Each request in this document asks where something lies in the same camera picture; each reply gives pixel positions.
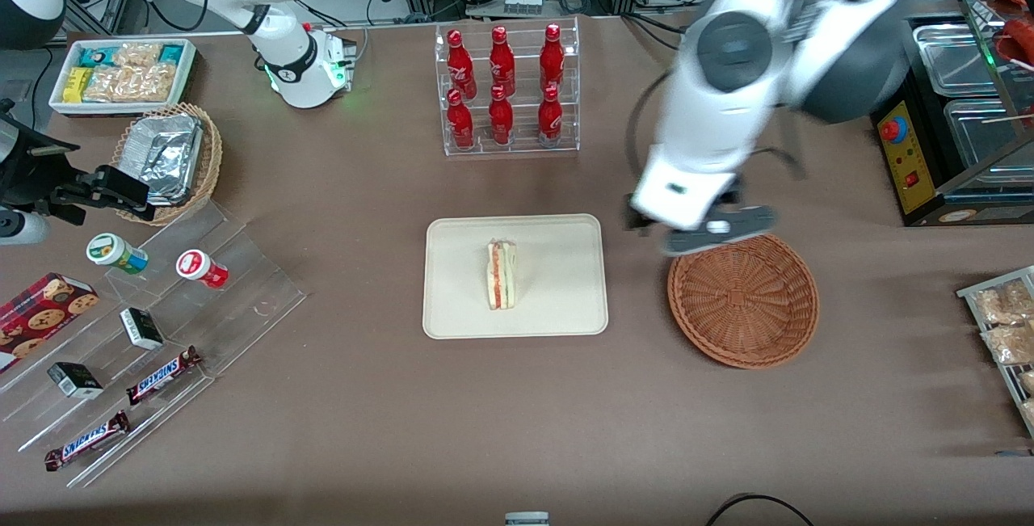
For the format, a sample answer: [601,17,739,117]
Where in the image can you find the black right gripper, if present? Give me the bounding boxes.
[0,126,157,225]

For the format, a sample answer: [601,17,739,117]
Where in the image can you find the triangle sandwich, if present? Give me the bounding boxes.
[485,240,519,311]

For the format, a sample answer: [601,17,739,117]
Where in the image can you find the round brown wicker basket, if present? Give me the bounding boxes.
[667,234,820,370]

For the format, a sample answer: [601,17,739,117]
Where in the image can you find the tan wicker basket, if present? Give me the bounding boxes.
[111,102,224,227]

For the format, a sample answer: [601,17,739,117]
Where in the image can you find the cream rectangular plastic tray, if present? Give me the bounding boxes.
[422,213,609,340]

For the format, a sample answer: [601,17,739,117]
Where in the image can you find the stack of foil containers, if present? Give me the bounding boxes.
[124,113,204,207]

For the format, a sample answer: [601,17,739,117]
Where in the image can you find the green lid yogurt cup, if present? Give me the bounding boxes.
[86,233,149,276]

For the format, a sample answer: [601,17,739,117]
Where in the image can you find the clear bag of crackers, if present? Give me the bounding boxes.
[82,64,180,103]
[113,42,164,71]

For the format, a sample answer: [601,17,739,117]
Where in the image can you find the red lid yogurt cup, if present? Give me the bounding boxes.
[176,249,229,290]

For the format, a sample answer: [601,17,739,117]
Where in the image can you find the white rectangular snack bin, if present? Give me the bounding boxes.
[48,38,198,118]

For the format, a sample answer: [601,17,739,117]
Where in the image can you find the small black carton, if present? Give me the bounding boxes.
[119,307,165,351]
[47,361,105,400]

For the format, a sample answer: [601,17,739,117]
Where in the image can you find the red cookie box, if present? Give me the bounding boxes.
[0,271,100,374]

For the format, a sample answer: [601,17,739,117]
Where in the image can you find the clear acrylic stepped stand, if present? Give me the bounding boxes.
[0,201,309,489]

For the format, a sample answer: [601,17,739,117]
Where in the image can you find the snickers chocolate bar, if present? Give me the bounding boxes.
[125,345,203,406]
[44,410,132,473]

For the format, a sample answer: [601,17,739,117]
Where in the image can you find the black yellow food warmer cabinet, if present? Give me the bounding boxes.
[870,0,1034,228]

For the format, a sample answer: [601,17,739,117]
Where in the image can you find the red cola bottle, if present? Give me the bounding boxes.
[447,30,476,99]
[537,86,564,148]
[488,85,515,146]
[540,23,565,90]
[490,26,516,95]
[447,89,475,150]

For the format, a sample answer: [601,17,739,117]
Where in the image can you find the clear acrylic bottle rack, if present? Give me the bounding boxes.
[435,16,581,158]

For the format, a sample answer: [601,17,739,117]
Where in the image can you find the steel food warmer pan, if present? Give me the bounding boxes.
[913,23,1004,99]
[944,98,1034,173]

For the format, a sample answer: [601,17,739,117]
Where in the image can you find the red sausages in warmer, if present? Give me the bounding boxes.
[990,0,1034,68]

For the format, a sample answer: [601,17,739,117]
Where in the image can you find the grey wire display rack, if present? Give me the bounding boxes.
[956,265,1034,440]

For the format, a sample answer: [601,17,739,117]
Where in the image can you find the black looped cable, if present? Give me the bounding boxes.
[705,493,817,526]

